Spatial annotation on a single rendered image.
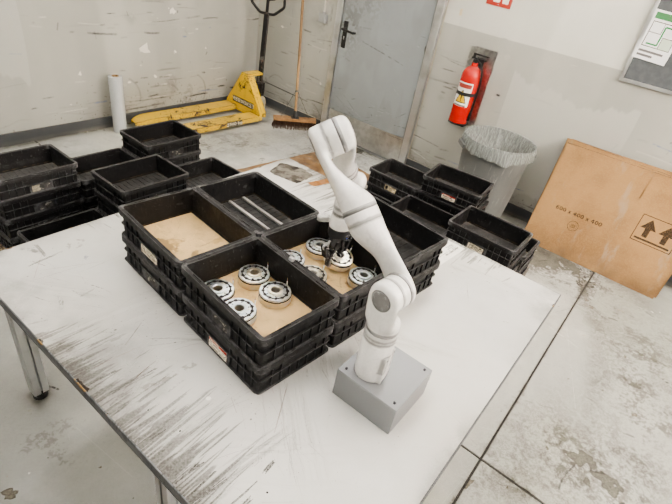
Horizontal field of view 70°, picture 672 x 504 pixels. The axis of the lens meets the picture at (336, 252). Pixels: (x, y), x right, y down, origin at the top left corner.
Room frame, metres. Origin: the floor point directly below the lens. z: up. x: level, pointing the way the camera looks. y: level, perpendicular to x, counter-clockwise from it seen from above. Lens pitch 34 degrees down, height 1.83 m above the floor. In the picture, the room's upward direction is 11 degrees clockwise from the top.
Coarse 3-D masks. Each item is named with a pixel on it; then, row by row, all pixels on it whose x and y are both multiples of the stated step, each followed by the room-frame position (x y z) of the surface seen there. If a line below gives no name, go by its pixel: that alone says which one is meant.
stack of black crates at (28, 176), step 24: (48, 144) 2.35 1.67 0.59; (0, 168) 2.13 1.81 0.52; (24, 168) 2.22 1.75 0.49; (48, 168) 2.26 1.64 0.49; (72, 168) 2.17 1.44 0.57; (0, 192) 1.88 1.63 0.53; (24, 192) 1.97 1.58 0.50; (48, 192) 2.06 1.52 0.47; (72, 192) 2.17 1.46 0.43; (0, 216) 1.90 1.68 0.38; (24, 216) 1.95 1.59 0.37; (48, 216) 2.05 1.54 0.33; (0, 240) 1.98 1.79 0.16
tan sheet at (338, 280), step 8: (296, 248) 1.46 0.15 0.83; (304, 248) 1.47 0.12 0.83; (304, 256) 1.42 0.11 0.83; (304, 264) 1.37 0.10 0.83; (312, 264) 1.38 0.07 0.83; (320, 264) 1.39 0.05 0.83; (352, 264) 1.43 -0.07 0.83; (328, 272) 1.35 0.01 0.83; (336, 272) 1.36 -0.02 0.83; (344, 272) 1.37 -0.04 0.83; (328, 280) 1.31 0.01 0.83; (336, 280) 1.31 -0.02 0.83; (344, 280) 1.32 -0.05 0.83; (336, 288) 1.27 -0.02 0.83; (344, 288) 1.28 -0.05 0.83; (352, 288) 1.29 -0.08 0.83
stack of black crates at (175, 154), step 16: (128, 128) 2.76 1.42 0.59; (144, 128) 2.84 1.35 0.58; (160, 128) 2.94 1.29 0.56; (176, 128) 3.00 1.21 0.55; (128, 144) 2.66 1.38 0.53; (144, 144) 2.58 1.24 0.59; (160, 144) 2.62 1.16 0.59; (176, 144) 2.73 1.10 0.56; (192, 144) 2.82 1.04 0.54; (176, 160) 2.71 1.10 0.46; (192, 160) 2.82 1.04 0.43
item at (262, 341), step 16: (256, 240) 1.32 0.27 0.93; (208, 256) 1.18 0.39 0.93; (192, 272) 1.09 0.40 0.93; (304, 272) 1.19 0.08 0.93; (208, 288) 1.03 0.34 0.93; (224, 304) 0.98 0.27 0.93; (336, 304) 1.08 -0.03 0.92; (240, 320) 0.93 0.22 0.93; (304, 320) 0.98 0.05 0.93; (256, 336) 0.88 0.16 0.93; (272, 336) 0.89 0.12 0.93
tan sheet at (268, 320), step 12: (228, 276) 1.22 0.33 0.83; (240, 288) 1.18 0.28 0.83; (252, 300) 1.13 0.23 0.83; (264, 312) 1.09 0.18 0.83; (276, 312) 1.10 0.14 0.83; (288, 312) 1.11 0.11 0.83; (300, 312) 1.12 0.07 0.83; (252, 324) 1.03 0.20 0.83; (264, 324) 1.04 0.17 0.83; (276, 324) 1.04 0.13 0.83; (264, 336) 0.99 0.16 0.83
